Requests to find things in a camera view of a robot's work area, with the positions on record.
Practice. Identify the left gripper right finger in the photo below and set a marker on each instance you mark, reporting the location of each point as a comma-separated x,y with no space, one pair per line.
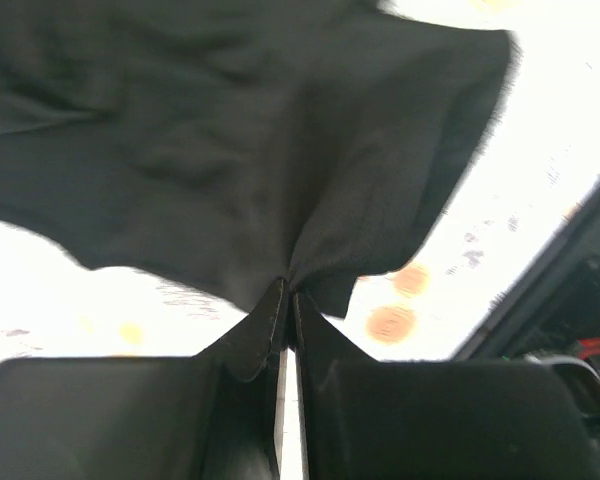
365,419

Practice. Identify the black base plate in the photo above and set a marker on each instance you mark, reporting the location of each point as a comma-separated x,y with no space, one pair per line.
551,316

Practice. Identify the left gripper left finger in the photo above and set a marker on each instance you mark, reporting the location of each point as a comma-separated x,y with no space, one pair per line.
209,416

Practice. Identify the black t-shirt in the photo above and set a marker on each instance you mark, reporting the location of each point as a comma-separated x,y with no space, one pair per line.
227,144

